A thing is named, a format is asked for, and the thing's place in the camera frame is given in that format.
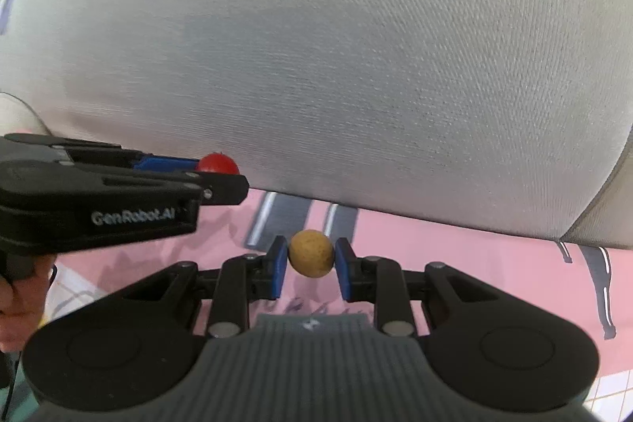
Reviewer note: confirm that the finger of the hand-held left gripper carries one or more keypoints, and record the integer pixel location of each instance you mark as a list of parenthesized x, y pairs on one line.
[(163, 163), (222, 188)]

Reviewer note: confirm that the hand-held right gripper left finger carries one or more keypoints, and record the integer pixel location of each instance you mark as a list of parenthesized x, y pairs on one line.
[(279, 268)]

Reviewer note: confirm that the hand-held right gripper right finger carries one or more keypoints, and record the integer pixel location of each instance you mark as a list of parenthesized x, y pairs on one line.
[(343, 273)]

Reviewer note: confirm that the red cherry tomato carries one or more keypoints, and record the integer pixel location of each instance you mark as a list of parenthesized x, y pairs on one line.
[(217, 163)]

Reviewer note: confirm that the brown longan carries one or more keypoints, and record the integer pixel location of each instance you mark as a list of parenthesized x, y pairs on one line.
[(310, 254)]

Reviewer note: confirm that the person's left hand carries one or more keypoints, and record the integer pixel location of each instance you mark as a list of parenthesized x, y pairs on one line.
[(22, 308)]

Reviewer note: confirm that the pink printed cloth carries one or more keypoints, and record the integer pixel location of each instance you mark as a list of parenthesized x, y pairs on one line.
[(494, 254)]

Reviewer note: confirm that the beige sofa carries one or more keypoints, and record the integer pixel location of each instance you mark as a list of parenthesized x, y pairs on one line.
[(346, 56)]

